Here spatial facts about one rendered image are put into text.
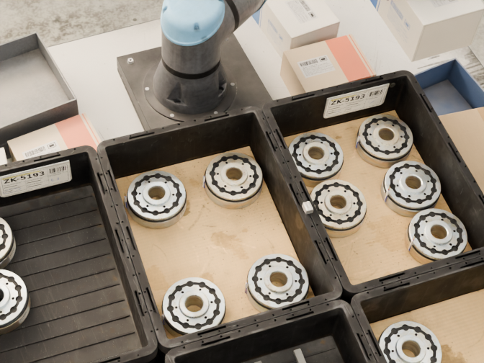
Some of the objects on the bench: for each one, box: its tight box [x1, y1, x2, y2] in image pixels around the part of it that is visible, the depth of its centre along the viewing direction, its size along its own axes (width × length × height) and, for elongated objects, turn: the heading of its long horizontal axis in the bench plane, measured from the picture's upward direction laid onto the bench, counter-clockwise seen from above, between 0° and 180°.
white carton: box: [252, 0, 340, 59], centre depth 199 cm, size 20×12×9 cm, turn 25°
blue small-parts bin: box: [413, 58, 484, 116], centre depth 188 cm, size 20×15×7 cm
